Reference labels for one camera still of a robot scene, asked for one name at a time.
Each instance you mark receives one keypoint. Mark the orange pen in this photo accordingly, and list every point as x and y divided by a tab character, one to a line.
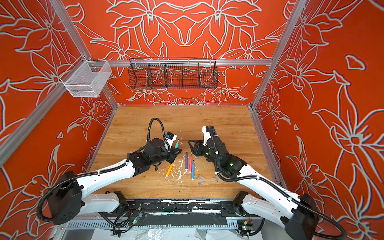
169	170

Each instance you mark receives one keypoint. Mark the white mesh basket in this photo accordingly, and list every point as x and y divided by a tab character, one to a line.
86	81

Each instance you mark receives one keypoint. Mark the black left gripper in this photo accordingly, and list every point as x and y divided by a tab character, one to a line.
173	154

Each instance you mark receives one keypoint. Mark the blue pen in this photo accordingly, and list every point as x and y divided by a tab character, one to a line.
193	171

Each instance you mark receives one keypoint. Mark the purple pen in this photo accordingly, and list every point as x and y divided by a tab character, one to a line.
186	161

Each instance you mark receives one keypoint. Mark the white cable duct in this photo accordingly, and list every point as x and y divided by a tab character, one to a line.
99	224

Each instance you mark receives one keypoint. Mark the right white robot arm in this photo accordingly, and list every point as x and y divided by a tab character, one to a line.
294	213

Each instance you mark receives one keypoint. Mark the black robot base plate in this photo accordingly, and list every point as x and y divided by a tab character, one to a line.
179	211

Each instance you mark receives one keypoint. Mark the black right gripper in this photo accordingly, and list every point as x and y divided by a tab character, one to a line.
198	146

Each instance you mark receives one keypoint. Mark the horizontal aluminium frame rail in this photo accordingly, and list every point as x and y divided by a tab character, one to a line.
219	63

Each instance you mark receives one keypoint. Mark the left aluminium frame rail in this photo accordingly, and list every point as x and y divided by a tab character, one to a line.
20	134

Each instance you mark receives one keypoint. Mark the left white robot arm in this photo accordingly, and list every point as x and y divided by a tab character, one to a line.
70	197

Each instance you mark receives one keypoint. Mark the right aluminium frame post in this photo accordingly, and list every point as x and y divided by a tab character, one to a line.
288	30

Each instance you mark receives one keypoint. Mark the pink pen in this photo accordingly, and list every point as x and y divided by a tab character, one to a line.
190	164

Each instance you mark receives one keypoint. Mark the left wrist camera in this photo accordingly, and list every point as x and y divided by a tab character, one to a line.
170	138

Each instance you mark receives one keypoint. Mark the black wire basket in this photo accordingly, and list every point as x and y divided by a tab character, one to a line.
173	76

